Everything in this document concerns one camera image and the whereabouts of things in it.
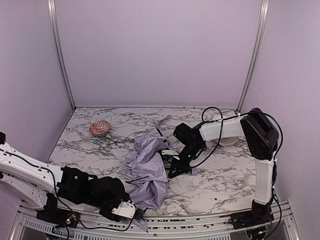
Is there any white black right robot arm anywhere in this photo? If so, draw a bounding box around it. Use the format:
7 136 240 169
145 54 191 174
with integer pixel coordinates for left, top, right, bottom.
160 107 283 224

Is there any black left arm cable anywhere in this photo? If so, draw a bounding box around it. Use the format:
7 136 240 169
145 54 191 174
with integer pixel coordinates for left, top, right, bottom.
0 147 148 232

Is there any white ringed plate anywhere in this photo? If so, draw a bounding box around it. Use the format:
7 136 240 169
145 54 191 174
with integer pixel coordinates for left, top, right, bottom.
212 115 240 147

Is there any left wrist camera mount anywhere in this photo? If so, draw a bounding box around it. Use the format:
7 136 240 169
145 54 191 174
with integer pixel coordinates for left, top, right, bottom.
111 201 145 220

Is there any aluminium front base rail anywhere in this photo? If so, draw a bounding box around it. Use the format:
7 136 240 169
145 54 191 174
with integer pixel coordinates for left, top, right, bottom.
8 201 301 240

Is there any lavender folding umbrella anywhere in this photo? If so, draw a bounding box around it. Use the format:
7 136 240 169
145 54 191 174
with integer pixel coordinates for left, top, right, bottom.
122 114 200 233

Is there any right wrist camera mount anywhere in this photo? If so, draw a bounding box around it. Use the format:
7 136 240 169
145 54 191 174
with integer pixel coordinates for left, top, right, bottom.
161 149 179 156

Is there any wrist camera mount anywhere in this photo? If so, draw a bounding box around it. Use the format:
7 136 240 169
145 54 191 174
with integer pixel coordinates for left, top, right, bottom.
111 201 145 220
161 149 179 156

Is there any red patterned small bowl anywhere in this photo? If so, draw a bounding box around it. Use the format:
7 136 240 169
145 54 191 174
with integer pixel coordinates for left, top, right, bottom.
89 120 111 138

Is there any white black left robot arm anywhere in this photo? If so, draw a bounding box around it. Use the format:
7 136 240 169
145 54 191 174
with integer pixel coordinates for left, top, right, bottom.
0 133 144 227

